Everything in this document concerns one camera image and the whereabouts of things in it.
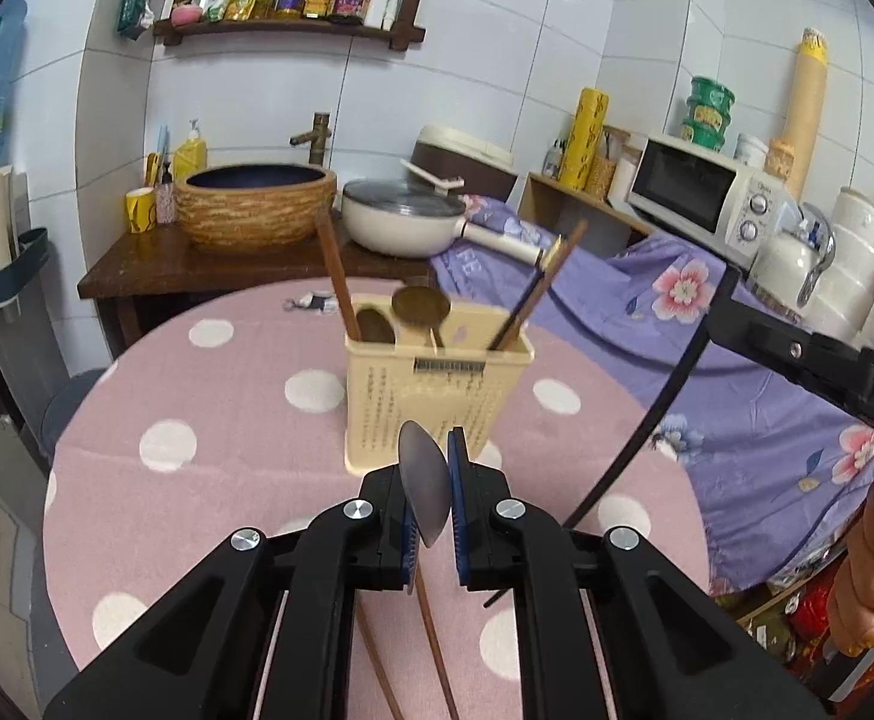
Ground blue wall rack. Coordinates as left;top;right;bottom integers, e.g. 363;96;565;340
0;229;52;310

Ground white storage jar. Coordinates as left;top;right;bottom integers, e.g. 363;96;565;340
609;142;645;201

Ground cream plastic utensil holder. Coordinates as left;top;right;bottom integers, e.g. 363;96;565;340
344;292;537;477

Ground brown wooden chopstick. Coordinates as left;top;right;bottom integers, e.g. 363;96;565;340
317;211;363;342
354;604;404;720
498;219;589;352

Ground glass jar of grains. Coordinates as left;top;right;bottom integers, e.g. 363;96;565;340
590;127;633;200

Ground red snack packets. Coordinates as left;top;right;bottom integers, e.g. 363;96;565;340
737;562;844;662

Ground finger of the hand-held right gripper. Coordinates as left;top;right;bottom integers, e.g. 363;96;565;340
707;270;867;411

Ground tall stack of paper cups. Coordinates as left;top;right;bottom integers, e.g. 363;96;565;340
782;28;831;200

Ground white microwave oven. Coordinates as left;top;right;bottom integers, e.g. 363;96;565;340
626;133;786;265

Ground yellow toothbrush cup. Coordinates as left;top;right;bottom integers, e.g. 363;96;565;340
125;186;157;234

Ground dark wooden spoon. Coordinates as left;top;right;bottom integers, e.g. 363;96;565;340
354;304;399;346

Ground dark wooden washstand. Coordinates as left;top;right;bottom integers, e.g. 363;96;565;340
77;217;438;361

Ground grey round stool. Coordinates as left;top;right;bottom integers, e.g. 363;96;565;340
41;367;117;470

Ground white rice paddle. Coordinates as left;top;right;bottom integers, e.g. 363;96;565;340
401;159;465;190

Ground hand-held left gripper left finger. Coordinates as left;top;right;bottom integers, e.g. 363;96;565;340
41;463;419;720

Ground stack of white bowls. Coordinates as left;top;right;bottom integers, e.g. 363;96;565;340
812;187;874;332

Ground white pan with glass lid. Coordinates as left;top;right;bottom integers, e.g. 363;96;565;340
341;178;546;265

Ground brass faucet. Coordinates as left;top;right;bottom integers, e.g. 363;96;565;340
290;112;333;166

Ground purple floral cloth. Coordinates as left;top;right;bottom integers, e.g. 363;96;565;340
429;195;874;593

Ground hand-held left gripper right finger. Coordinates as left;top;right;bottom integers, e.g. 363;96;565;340
446;426;828;720

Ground white kettle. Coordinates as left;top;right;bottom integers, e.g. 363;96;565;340
750;202;837;310

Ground wooden wall shelf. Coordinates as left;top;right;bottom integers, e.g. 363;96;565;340
153;15;427;51

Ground yellow printed roll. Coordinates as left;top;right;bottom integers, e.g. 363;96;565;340
563;88;612;192

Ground brown and white rice cooker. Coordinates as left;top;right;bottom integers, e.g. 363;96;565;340
412;126;519;200

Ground yellow soap dispenser bottle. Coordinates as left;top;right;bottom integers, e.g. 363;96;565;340
173;120;209;181

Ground wooden cabinet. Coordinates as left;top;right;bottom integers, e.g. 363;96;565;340
519;171;651;242

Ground white lidded jar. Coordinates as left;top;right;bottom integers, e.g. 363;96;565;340
732;133;771;167

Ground woven pattern sink basin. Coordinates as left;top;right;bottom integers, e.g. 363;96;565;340
174;163;339;252

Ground stack of green noodle cups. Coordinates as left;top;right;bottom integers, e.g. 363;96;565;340
680;76;736;151

